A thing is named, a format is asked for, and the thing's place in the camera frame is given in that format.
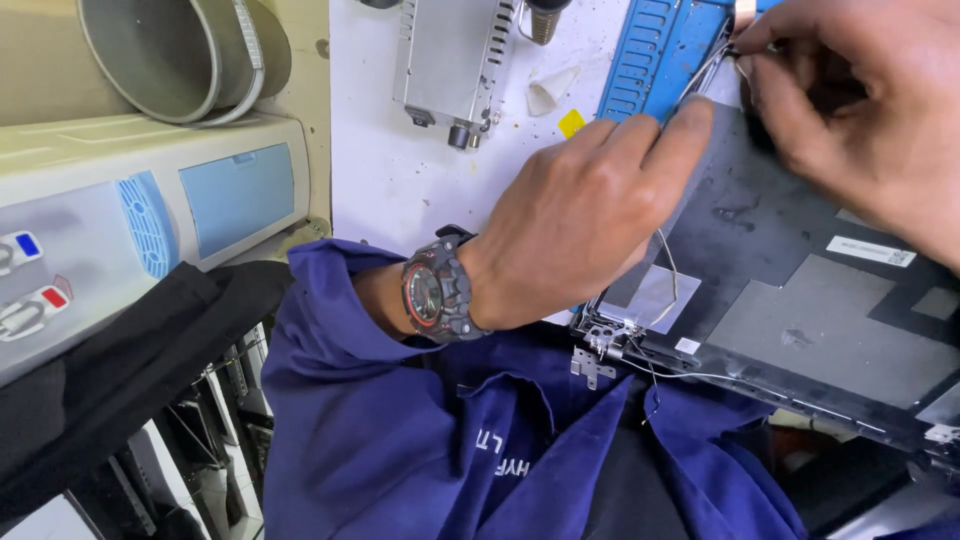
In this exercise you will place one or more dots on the person's right hand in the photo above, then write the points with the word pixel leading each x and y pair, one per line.
pixel 892 142

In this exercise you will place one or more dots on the person's left hand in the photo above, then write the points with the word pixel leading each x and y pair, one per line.
pixel 555 232

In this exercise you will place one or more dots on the black laptop lid cover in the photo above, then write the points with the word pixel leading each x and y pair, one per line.
pixel 787 247

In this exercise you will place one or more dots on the yellow sticker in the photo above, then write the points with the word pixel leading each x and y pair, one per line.
pixel 571 124

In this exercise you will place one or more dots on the black and red wristwatch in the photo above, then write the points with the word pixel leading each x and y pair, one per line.
pixel 439 292

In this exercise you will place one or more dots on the white paper scrap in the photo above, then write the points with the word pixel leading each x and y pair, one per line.
pixel 547 94

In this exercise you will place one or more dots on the silver metal box unit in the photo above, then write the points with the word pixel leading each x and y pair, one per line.
pixel 450 60

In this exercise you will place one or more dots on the blue work mat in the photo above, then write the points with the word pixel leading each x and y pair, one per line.
pixel 652 52

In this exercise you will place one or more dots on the soldering tool with spring stand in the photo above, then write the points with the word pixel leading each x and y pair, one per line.
pixel 545 19

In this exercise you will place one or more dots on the dark blue work jacket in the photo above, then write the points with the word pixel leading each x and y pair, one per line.
pixel 390 435

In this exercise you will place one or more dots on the cluttered shelf of parts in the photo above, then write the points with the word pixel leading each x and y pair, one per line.
pixel 195 450

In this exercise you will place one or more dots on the black cloth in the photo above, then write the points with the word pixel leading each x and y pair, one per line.
pixel 112 352

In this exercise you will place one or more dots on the beige printer with blue panels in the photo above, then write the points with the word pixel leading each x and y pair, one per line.
pixel 75 180

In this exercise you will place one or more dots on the silver metal hinge bracket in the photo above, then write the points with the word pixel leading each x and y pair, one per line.
pixel 596 352

